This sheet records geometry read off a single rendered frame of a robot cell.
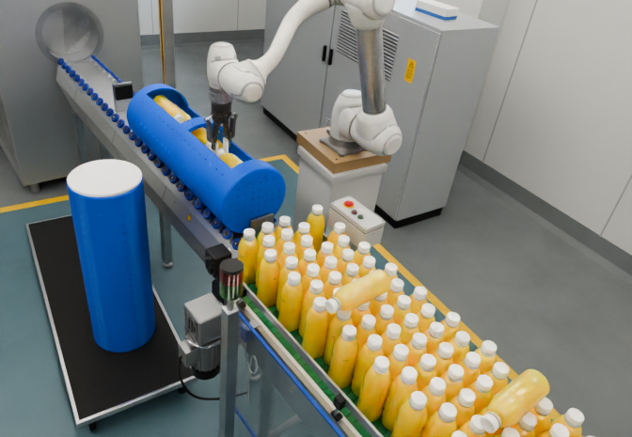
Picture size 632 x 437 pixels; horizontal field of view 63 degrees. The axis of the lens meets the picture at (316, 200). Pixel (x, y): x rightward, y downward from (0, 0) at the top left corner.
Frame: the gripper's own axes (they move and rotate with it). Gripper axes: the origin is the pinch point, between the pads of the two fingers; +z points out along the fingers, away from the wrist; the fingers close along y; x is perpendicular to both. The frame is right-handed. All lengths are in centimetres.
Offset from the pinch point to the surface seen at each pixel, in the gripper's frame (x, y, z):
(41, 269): -89, 59, 104
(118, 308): -12, 43, 75
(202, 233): 8.8, 12.8, 31.4
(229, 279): 71, 38, -5
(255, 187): 25.9, 0.4, 3.5
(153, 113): -39.8, 10.0, -0.2
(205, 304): 43, 30, 33
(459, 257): 19, -178, 119
